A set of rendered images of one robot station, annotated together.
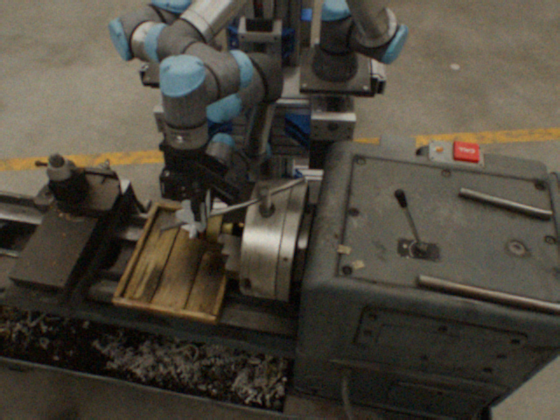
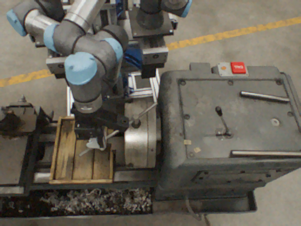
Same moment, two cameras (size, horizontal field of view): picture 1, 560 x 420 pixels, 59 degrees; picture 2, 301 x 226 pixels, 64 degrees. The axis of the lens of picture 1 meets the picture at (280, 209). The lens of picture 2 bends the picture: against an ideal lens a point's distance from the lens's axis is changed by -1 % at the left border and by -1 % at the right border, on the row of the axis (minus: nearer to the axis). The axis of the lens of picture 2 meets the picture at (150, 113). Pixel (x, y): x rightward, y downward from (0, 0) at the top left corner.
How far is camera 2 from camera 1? 0.31 m
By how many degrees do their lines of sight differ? 13
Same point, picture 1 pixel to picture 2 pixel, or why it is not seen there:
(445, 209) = (235, 105)
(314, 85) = (141, 33)
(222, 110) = not seen: hidden behind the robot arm
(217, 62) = (100, 51)
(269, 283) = (143, 163)
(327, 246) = (177, 141)
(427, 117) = (188, 29)
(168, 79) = (73, 74)
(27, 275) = not seen: outside the picture
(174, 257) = (79, 148)
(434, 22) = not seen: outside the picture
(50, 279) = (9, 180)
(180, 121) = (85, 97)
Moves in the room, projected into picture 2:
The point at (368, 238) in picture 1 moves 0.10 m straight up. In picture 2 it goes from (199, 132) to (205, 120)
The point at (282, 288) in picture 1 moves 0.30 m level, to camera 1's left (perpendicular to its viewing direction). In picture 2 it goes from (151, 164) to (77, 179)
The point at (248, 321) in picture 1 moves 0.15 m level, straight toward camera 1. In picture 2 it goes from (130, 176) to (140, 206)
